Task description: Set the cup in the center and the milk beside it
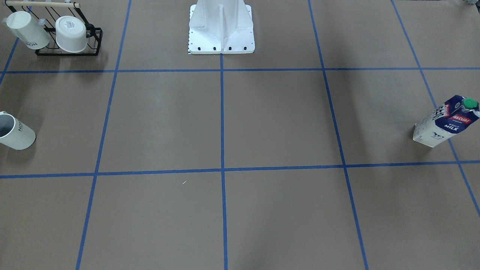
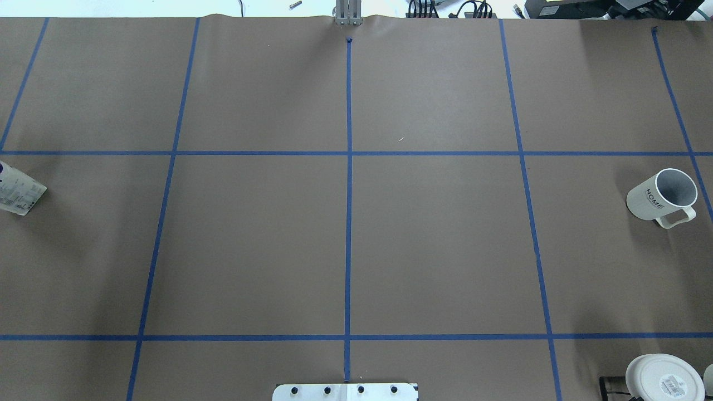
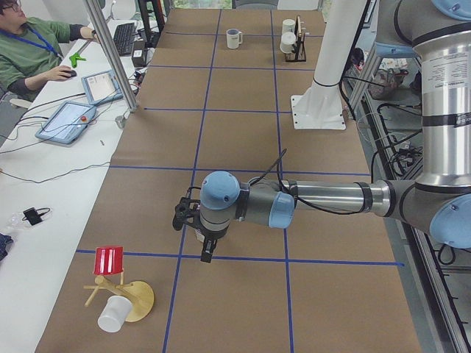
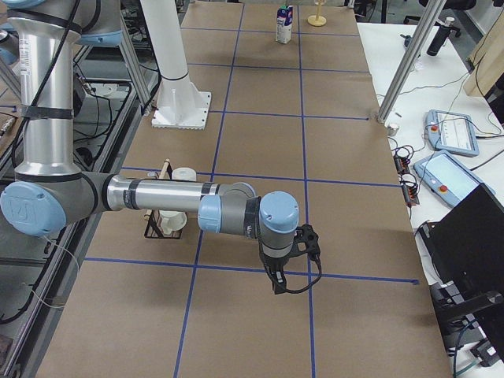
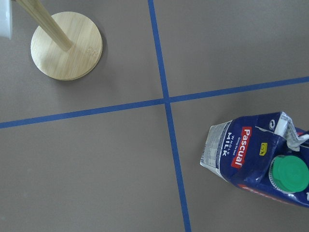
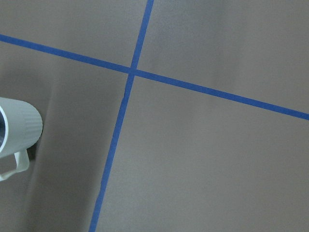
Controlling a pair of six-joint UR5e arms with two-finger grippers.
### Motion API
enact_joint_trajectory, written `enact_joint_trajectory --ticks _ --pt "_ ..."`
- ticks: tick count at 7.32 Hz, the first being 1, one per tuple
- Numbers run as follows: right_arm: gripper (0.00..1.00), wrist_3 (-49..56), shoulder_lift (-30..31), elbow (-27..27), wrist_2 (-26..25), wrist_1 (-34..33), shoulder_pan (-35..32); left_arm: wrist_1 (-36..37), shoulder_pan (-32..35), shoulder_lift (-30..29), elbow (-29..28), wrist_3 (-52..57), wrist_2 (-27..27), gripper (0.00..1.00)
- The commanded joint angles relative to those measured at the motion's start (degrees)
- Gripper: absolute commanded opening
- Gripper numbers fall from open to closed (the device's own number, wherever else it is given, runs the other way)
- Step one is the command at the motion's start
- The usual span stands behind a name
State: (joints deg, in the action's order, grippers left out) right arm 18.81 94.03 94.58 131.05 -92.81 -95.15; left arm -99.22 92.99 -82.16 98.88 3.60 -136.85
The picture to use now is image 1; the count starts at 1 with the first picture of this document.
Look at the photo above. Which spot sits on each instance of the blue white milk carton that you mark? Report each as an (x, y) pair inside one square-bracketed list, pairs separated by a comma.
[(449, 119)]

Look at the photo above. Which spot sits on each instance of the white mug with grey inside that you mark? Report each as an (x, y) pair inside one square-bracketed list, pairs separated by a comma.
[(14, 133)]

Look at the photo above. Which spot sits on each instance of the white mug on rack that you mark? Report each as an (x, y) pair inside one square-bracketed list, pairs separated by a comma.
[(70, 34), (22, 25)]

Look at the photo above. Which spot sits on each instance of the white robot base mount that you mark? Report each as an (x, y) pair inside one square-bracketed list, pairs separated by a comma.
[(221, 27)]

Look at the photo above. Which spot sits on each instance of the black wire mug rack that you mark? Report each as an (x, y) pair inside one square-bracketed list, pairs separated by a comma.
[(46, 12)]

